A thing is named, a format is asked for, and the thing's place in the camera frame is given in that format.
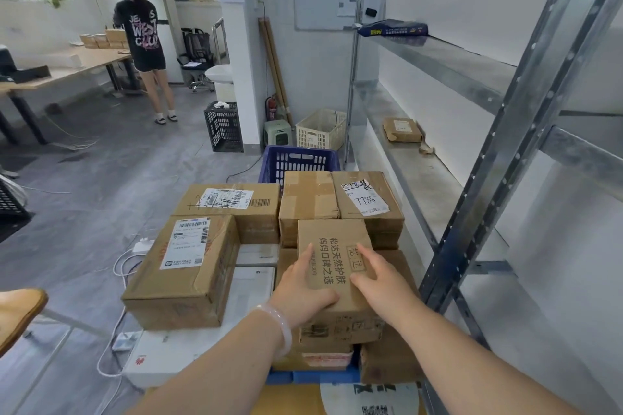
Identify white standing air conditioner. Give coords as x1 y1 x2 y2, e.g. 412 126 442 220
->
130 0 186 85

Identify green plastic stool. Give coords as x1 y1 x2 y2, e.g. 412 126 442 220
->
263 119 293 147

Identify white router box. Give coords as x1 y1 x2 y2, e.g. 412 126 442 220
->
236 243 281 268
121 266 276 389

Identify white round chair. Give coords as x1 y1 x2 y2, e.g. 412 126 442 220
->
204 64 236 103

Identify person's right hand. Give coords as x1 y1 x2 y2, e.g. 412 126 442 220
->
349 242 422 328

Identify dark blue plastic crate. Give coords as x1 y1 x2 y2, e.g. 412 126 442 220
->
258 145 341 187

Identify translucent white bracelet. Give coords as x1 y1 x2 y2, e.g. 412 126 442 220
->
250 303 293 360

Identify yellow printed cardboard box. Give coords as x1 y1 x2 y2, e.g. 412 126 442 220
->
145 380 429 415

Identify wooden poles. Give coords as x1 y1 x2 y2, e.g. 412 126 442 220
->
258 16 295 126

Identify white power cable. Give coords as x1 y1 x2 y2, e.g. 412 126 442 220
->
96 249 147 377

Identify blue packet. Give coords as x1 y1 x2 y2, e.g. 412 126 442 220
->
358 19 429 38

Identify office chair with castors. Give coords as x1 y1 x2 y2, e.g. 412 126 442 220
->
187 71 215 93

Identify black plastic crate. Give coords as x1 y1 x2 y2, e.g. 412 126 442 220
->
0 175 32 224
203 101 244 153

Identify person's left hand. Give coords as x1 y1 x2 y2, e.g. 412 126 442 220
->
269 243 340 331

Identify cream plastic basket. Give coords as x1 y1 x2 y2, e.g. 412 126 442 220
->
295 108 347 152

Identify box with scribbled label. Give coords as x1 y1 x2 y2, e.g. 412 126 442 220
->
173 184 282 245

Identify person's right forearm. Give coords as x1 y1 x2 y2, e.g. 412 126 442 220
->
404 302 585 415

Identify white power strip with plugs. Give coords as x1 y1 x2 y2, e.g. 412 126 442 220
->
112 330 142 352

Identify box with Chinese print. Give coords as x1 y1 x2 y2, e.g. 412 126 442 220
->
297 219 386 345

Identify black desktop printer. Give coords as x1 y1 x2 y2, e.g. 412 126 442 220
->
0 45 52 85

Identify metal stair railing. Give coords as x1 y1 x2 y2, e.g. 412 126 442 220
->
212 16 230 65

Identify large brown box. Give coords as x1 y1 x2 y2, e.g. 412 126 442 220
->
359 249 424 385
272 248 355 372

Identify person's left forearm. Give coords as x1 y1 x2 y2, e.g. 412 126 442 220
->
126 317 288 415

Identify pile of small parcels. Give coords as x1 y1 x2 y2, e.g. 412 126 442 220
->
79 29 130 50

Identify long wooden work table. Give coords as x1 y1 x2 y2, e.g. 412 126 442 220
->
0 47 142 146

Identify metal shelving rack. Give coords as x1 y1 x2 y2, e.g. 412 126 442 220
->
343 0 623 415

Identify cardboard box with white label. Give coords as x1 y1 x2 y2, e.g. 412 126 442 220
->
121 214 241 331

